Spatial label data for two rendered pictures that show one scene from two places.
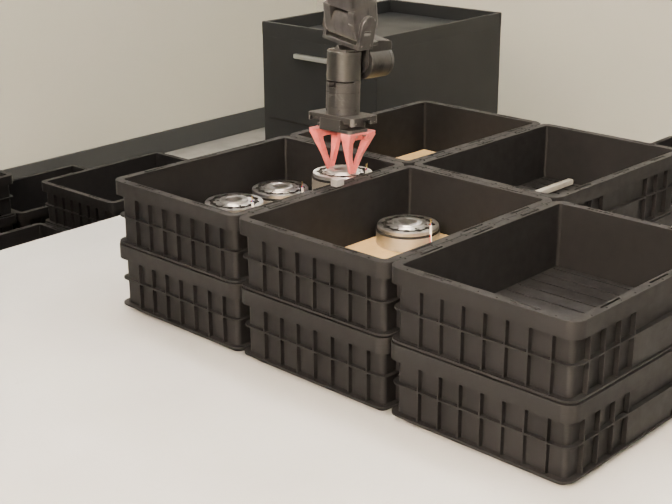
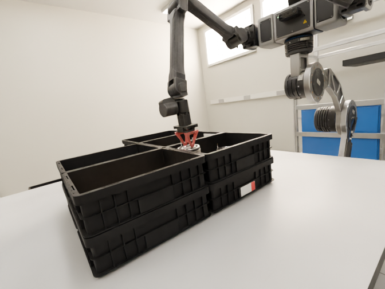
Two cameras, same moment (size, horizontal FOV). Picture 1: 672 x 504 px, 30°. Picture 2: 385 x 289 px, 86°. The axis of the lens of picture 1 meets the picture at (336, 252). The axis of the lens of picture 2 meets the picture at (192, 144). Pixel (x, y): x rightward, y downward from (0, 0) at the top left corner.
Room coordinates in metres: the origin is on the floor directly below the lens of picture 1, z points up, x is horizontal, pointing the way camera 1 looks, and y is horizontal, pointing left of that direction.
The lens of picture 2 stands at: (2.93, 0.17, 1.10)
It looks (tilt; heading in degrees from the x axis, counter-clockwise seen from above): 11 degrees down; 191
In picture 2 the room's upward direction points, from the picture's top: 7 degrees counter-clockwise
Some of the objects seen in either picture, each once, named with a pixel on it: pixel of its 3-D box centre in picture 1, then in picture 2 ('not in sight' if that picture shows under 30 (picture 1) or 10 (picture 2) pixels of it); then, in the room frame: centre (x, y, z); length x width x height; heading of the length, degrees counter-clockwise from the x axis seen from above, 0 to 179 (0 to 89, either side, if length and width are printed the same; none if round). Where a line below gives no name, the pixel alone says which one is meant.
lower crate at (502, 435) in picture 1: (559, 367); not in sight; (1.60, -0.31, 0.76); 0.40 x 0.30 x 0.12; 136
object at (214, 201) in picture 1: (234, 202); not in sight; (2.07, 0.18, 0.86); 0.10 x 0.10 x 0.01
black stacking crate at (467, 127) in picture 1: (416, 160); (137, 182); (2.30, -0.15, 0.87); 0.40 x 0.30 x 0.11; 136
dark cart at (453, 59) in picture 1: (380, 160); not in sight; (3.83, -0.14, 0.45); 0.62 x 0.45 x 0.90; 138
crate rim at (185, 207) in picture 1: (262, 178); (218, 143); (2.01, 0.12, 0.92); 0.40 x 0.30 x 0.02; 136
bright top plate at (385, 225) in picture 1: (407, 225); not in sight; (1.94, -0.12, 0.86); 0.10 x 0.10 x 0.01
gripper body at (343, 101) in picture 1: (342, 102); (184, 120); (2.05, -0.01, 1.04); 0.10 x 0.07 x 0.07; 47
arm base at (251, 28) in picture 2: not in sight; (244, 36); (1.60, 0.32, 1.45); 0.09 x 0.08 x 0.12; 48
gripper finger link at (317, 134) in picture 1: (336, 143); (188, 136); (2.06, 0.00, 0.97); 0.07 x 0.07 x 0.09; 47
